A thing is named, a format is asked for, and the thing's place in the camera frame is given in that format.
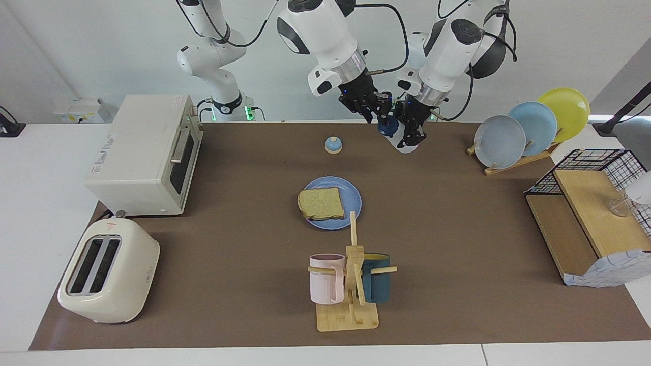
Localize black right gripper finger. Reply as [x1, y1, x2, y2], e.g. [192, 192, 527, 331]
[376, 91, 394, 119]
[351, 100, 375, 125]

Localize squeeze bottle with blue cap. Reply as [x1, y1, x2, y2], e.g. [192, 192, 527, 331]
[377, 114, 424, 154]

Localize slice of bread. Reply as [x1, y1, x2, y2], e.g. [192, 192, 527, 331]
[298, 187, 345, 221]

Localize grey-blue plate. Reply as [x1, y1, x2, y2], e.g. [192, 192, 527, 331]
[473, 115, 526, 170]

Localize blue round plate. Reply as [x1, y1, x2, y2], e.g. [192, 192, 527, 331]
[300, 176, 362, 230]

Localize wooden plate rack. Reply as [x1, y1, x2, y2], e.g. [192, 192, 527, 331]
[467, 142, 563, 176]

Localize light blue plate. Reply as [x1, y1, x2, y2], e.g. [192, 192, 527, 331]
[508, 101, 558, 157]

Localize yellow plate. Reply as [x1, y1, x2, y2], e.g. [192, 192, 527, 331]
[537, 87, 590, 144]

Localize dark teal mug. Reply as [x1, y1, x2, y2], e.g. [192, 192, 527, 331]
[361, 253, 391, 304]

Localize pink mug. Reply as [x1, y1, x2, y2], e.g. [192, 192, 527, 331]
[309, 253, 346, 306]

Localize wooden mug tree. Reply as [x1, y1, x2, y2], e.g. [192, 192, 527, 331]
[308, 211, 398, 332]

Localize brown table mat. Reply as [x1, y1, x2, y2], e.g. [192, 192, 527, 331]
[28, 121, 651, 351]

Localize clear glass cup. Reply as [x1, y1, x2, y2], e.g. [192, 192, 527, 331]
[605, 196, 636, 218]

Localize white checked cloth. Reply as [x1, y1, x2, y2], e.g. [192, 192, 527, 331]
[563, 249, 651, 289]

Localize white toaster oven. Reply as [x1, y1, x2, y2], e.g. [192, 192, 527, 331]
[84, 94, 204, 217]

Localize white power strip box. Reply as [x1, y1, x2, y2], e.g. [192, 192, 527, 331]
[53, 98, 105, 124]

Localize cream two-slot toaster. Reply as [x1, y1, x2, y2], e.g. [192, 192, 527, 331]
[57, 218, 161, 324]

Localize black table clamp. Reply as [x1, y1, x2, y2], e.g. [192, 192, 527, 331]
[0, 106, 26, 138]

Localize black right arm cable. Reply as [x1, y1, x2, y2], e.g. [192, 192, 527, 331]
[351, 3, 409, 75]

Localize black camera stand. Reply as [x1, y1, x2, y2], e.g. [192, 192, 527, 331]
[593, 81, 651, 138]

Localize wooden shelf with wire basket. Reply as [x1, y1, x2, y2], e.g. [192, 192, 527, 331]
[524, 148, 651, 288]

